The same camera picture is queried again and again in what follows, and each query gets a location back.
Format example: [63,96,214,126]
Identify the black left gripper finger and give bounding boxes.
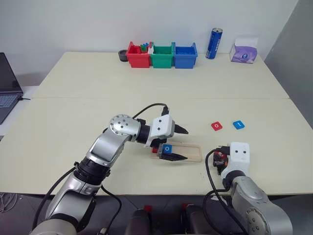
[174,124,189,135]
[157,152,189,163]

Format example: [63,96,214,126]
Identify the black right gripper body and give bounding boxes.
[212,146,230,176]

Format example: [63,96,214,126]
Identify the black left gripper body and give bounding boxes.
[151,119,178,158]

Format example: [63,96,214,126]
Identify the wooden tray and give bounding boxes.
[150,142,202,163]

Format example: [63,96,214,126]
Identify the dark rounded shape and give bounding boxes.
[124,208,154,235]
[180,205,208,235]

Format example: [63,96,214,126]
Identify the blue plastic bin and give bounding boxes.
[174,42,198,70]

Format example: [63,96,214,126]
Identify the green plastic bin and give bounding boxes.
[149,42,176,69]

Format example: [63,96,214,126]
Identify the red plastic bin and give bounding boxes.
[126,41,151,69]

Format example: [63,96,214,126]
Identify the blue drink can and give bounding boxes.
[205,27,224,60]

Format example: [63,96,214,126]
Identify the purple tissue box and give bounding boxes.
[229,36,259,64]

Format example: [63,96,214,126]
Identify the dark grey laptop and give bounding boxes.
[0,52,24,125]

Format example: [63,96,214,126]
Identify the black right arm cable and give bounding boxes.
[202,144,248,235]

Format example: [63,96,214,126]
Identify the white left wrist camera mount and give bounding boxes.
[144,115,176,148]

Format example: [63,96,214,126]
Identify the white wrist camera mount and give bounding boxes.
[144,115,176,148]
[221,141,250,177]

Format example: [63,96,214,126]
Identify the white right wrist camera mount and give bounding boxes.
[221,141,250,177]

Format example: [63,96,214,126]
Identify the thin white floor cables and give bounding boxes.
[0,192,17,213]

